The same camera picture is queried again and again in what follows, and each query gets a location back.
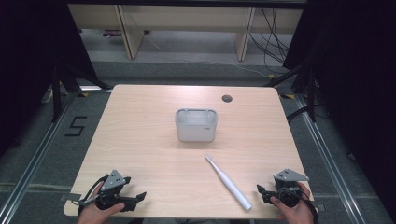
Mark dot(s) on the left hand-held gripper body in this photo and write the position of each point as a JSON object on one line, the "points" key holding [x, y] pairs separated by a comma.
{"points": [[112, 183]]}

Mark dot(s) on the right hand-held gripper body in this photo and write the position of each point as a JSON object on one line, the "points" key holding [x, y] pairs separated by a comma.
{"points": [[288, 183]]}

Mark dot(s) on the person's right hand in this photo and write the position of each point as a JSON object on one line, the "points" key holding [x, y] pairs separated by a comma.
{"points": [[294, 214]]}

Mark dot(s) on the person's left hand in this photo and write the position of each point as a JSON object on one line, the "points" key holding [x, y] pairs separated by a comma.
{"points": [[95, 214]]}

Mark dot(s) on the white electric toothbrush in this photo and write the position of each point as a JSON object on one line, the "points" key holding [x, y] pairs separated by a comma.
{"points": [[229, 183]]}

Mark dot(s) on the yellow floor tape piece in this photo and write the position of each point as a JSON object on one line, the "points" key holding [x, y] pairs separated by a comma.
{"points": [[287, 96], [83, 94]]}

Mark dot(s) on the grey plastic organiser box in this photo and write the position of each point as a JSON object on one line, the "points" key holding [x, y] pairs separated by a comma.
{"points": [[196, 127]]}

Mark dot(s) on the black metal stand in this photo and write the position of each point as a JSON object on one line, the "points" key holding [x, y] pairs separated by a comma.
{"points": [[311, 93], [56, 93]]}

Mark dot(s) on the black curtain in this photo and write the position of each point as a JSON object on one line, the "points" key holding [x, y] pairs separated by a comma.
{"points": [[31, 62], [358, 77]]}

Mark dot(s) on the beige wooden desk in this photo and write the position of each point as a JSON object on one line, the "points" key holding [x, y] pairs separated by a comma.
{"points": [[186, 18]]}

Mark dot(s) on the metal floor rail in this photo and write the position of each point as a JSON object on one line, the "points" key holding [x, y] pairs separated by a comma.
{"points": [[34, 158], [330, 161]]}

